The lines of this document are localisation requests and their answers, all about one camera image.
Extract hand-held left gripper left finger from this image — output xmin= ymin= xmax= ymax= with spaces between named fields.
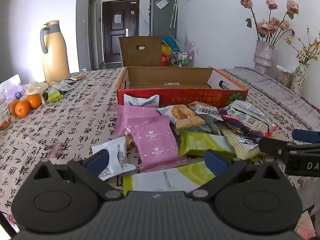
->
xmin=31 ymin=149 xmax=124 ymax=201

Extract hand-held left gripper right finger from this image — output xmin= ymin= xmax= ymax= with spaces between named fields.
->
xmin=191 ymin=149 xmax=288 ymax=201

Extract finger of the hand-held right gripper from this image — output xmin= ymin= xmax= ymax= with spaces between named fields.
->
xmin=258 ymin=137 xmax=300 ymax=159
xmin=292 ymin=129 xmax=320 ymax=144

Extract white red snack packet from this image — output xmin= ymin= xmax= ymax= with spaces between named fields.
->
xmin=91 ymin=136 xmax=137 ymax=182

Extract pale yellow striped snack packet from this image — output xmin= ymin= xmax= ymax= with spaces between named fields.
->
xmin=221 ymin=129 xmax=260 ymax=160

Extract red blue snack packet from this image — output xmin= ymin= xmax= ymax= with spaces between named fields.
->
xmin=219 ymin=106 xmax=278 ymax=138

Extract grey green snack packet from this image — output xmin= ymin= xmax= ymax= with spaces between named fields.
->
xmin=172 ymin=120 xmax=220 ymax=135

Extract white black print snack packet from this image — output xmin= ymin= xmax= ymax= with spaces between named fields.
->
xmin=192 ymin=102 xmax=227 ymax=122

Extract brown biscuit snack packet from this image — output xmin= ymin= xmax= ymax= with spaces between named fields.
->
xmin=157 ymin=105 xmax=206 ymax=130

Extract green white snack packet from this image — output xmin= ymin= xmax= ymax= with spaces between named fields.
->
xmin=123 ymin=161 xmax=216 ymax=193

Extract pink snack packet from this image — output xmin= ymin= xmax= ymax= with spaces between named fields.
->
xmin=114 ymin=105 xmax=162 ymax=135
xmin=131 ymin=115 xmax=188 ymax=173

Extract white grey print snack packet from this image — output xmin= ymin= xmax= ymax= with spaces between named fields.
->
xmin=124 ymin=94 xmax=160 ymax=108

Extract red orange cardboard box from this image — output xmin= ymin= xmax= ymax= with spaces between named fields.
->
xmin=116 ymin=66 xmax=248 ymax=108

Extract grey pink patterned cloth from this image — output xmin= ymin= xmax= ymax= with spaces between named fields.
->
xmin=221 ymin=66 xmax=320 ymax=140

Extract floral ceramic vase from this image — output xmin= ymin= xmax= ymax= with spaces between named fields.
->
xmin=291 ymin=64 xmax=307 ymax=97

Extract clear jar white lid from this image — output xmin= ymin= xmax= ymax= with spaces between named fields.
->
xmin=276 ymin=65 xmax=295 ymax=88

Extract small green snack packet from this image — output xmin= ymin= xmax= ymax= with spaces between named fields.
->
xmin=46 ymin=90 xmax=63 ymax=103

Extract small white snack packet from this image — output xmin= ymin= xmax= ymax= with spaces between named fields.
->
xmin=54 ymin=81 xmax=75 ymax=92

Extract yellow flower branches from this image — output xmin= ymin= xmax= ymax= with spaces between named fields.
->
xmin=285 ymin=25 xmax=320 ymax=67

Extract pink textured vase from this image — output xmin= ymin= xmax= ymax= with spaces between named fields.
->
xmin=253 ymin=40 xmax=275 ymax=74

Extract cream crumpled plastic bag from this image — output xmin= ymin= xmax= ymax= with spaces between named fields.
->
xmin=25 ymin=80 xmax=49 ymax=104

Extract glass jar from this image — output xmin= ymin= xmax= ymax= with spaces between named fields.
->
xmin=0 ymin=90 xmax=12 ymax=131

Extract purple white bag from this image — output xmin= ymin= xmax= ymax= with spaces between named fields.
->
xmin=0 ymin=74 xmax=27 ymax=105

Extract wooden chair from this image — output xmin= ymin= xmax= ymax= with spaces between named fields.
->
xmin=118 ymin=36 xmax=163 ymax=68

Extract yellow thermos jug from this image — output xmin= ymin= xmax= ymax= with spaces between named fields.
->
xmin=40 ymin=20 xmax=70 ymax=83

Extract dried pink rose bouquet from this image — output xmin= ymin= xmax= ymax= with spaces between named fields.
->
xmin=239 ymin=0 xmax=300 ymax=46

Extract dried purple grass bunch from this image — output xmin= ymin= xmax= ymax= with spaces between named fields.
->
xmin=184 ymin=30 xmax=196 ymax=52

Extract blue plastic item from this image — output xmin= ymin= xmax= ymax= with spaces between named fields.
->
xmin=161 ymin=37 xmax=179 ymax=50

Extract dark wooden door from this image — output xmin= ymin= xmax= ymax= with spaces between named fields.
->
xmin=102 ymin=0 xmax=140 ymax=64

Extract grey interior door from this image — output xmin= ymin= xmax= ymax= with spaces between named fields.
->
xmin=87 ymin=0 xmax=98 ymax=71

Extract grey refrigerator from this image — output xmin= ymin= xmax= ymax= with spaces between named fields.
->
xmin=149 ymin=0 xmax=178 ymax=40

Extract white folded umbrella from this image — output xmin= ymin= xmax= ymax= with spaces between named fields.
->
xmin=170 ymin=0 xmax=179 ymax=28

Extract wire storage cart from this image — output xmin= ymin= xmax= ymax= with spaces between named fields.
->
xmin=171 ymin=50 xmax=195 ymax=67

